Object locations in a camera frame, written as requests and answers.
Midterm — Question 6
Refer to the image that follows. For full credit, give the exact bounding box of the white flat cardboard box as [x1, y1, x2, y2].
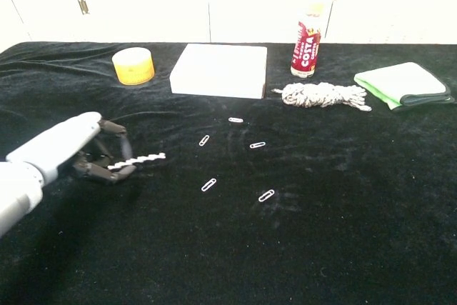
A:
[169, 43, 268, 100]

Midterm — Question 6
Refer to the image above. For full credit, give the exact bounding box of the white thin stick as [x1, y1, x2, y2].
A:
[106, 152, 167, 171]

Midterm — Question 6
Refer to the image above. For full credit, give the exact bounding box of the folded green microfiber cloth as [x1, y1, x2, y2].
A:
[353, 61, 456, 111]

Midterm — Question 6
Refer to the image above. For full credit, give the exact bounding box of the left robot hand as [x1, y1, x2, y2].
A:
[6, 111, 138, 186]

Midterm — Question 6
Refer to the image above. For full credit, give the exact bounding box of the black velvet tablecloth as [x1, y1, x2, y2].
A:
[0, 41, 457, 305]

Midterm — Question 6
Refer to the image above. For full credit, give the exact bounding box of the yellow tape roll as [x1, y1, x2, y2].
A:
[111, 46, 156, 86]

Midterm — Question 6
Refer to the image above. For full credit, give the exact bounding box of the white speckled rope bundle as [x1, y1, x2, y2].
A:
[271, 81, 373, 112]

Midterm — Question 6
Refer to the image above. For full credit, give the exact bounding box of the red Costa coffee bottle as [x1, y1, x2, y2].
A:
[290, 3, 326, 79]

